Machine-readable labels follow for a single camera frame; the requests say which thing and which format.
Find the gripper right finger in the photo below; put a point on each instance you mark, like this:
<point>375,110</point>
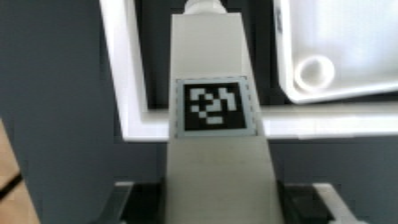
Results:
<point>313,205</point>

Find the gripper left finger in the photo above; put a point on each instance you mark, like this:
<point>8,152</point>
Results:
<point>134,206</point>

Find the white desk leg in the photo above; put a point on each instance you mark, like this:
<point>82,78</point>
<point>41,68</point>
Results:
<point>221,185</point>

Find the white desk top tray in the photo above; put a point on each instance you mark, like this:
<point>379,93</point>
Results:
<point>336,43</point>

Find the white U-shaped fence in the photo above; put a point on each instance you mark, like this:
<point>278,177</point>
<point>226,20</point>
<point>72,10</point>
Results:
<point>329,119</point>

